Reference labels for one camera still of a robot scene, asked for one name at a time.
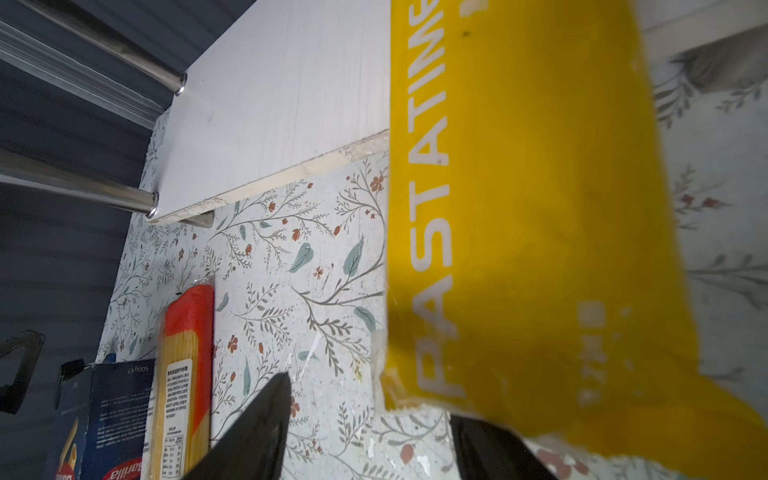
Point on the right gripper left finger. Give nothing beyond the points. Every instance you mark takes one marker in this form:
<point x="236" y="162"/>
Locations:
<point x="254" y="447"/>

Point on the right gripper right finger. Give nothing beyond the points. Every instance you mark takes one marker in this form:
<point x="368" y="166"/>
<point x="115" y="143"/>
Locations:
<point x="484" y="451"/>

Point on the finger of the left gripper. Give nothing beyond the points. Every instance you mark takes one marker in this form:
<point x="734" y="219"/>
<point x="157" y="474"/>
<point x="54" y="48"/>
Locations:
<point x="30" y="342"/>

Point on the yellow Pastatime spaghetti bag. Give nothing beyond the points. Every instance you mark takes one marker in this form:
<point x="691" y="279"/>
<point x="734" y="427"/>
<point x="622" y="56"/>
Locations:
<point x="534" y="280"/>

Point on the white two-tier shelf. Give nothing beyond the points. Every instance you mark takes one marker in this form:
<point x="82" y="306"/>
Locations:
<point x="291" y="89"/>

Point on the red-ended spaghetti bag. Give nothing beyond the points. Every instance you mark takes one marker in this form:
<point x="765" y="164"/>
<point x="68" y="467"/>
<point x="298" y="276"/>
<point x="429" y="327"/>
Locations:
<point x="178" y="423"/>

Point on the blue Barilla rigatoni box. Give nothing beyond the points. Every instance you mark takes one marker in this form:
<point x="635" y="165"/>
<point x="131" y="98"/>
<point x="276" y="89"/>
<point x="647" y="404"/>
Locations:
<point x="100" y="422"/>

